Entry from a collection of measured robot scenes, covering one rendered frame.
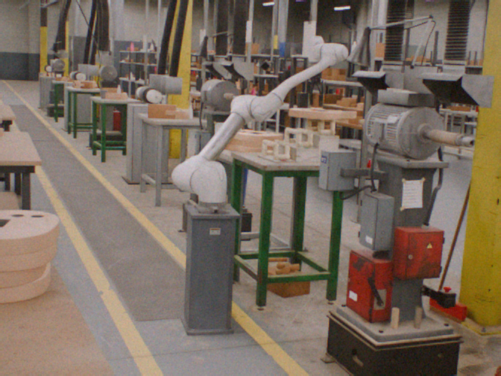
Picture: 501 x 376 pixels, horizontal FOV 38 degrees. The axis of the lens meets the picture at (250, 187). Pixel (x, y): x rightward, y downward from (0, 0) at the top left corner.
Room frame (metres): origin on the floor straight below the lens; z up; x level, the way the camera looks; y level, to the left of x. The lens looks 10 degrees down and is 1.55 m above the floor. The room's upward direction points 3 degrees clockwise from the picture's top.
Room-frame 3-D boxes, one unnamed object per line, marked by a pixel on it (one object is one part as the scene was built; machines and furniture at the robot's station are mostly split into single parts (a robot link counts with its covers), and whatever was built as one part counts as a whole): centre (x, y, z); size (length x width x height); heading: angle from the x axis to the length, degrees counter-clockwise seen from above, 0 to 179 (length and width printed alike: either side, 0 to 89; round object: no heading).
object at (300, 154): (4.69, -0.30, 0.98); 0.27 x 0.16 x 0.09; 25
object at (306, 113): (4.76, -0.44, 1.23); 0.40 x 0.35 x 0.04; 139
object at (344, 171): (3.64, -0.55, 1.02); 0.19 x 0.04 x 0.04; 111
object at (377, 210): (3.51, -0.63, 0.93); 0.15 x 0.10 x 0.55; 21
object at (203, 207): (4.02, 0.21, 0.73); 0.22 x 0.18 x 0.06; 14
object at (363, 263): (3.51, -0.62, 0.49); 0.25 x 0.12 x 0.37; 21
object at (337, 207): (4.56, -0.57, 0.45); 0.05 x 0.05 x 0.90; 21
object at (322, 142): (4.76, -0.44, 1.02); 0.27 x 0.15 x 0.17; 25
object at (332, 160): (3.62, -0.49, 0.99); 0.24 x 0.21 x 0.26; 21
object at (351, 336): (3.57, -0.77, 0.12); 0.61 x 0.51 x 0.25; 111
